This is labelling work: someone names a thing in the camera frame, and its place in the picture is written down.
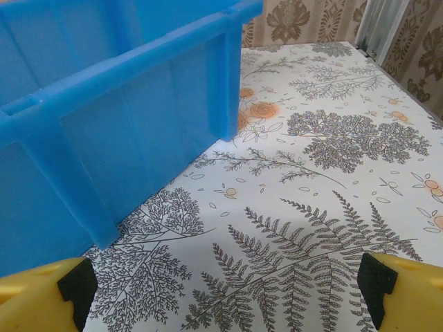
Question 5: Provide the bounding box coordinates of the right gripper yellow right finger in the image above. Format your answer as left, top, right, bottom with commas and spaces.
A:
359, 252, 443, 332

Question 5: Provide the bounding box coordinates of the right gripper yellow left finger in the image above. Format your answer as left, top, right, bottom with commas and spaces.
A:
0, 257, 97, 332

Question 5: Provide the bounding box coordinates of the blue plastic bin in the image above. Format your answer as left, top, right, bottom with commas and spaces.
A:
0, 0, 264, 269

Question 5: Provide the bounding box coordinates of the aluminium frame post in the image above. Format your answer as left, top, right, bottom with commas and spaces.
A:
356, 0, 394, 65

